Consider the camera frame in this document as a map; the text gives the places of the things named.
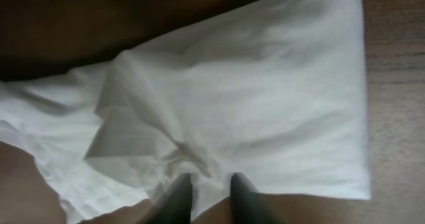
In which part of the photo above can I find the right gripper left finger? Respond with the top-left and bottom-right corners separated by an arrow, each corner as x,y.
137,173 -> 193,224

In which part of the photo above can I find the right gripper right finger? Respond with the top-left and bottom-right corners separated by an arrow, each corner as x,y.
230,173 -> 282,224

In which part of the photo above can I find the white t-shirt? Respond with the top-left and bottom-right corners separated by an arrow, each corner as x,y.
1,0 -> 371,223

